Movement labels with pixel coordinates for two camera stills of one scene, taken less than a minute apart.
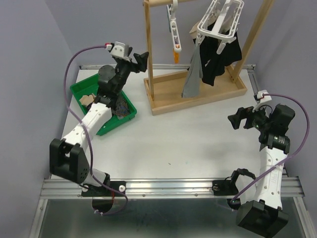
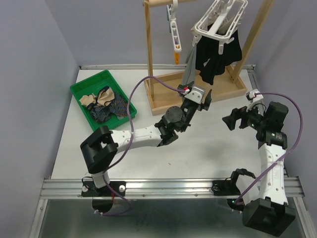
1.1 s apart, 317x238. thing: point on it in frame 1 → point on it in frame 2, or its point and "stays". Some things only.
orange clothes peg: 176,57 stays
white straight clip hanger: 173,26 stays
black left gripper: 142,61 → 204,105
